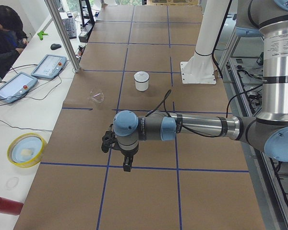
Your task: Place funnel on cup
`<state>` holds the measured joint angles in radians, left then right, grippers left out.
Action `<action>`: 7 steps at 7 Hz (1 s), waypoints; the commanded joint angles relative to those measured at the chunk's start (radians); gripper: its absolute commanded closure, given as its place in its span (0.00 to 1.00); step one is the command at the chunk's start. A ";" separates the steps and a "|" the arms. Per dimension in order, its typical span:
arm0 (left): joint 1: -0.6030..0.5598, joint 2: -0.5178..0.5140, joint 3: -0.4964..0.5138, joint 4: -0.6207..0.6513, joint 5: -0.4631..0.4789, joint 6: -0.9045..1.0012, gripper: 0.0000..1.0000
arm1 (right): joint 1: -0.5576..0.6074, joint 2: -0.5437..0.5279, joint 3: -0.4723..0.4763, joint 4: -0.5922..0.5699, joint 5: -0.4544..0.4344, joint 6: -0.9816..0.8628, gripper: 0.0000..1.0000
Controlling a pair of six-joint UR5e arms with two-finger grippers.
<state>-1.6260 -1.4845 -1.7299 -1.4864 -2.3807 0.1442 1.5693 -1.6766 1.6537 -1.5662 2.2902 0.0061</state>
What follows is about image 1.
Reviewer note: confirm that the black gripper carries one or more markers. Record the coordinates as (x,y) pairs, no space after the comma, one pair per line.
(127,153)

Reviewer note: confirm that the white cup lid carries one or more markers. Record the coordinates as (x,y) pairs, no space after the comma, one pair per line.
(141,76)

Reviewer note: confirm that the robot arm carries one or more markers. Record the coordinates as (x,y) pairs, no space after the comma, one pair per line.
(267,132)

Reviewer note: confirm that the white enamel mug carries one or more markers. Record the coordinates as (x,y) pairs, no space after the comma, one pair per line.
(142,86)

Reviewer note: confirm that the yellow tape roll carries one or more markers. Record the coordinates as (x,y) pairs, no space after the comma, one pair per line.
(26,150)

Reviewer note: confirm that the far teach pendant tablet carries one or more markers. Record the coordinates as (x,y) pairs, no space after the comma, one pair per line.
(49,67)

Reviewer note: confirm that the teach pendant tablet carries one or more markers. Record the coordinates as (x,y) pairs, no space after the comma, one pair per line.
(17,87)
(49,67)

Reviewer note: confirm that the near teach pendant tablet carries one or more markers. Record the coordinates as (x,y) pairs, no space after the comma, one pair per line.
(17,87)

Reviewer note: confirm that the black computer mouse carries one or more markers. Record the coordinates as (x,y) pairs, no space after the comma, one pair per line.
(55,46)

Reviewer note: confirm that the red cylinder bottle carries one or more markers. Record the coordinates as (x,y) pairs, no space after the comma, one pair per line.
(10,207)

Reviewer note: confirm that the black keyboard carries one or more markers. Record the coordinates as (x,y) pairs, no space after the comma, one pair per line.
(70,27)

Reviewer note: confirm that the green plastic tool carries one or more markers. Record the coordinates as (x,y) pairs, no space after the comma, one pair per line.
(41,35)

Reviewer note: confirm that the seated person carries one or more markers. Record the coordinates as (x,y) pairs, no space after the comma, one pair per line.
(13,39)

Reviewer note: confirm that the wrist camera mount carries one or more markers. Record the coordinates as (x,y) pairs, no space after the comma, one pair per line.
(108,140)

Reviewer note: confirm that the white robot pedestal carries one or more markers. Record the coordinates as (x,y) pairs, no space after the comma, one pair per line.
(200,69)

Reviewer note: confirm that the aluminium frame post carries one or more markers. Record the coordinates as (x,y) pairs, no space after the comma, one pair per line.
(55,15)

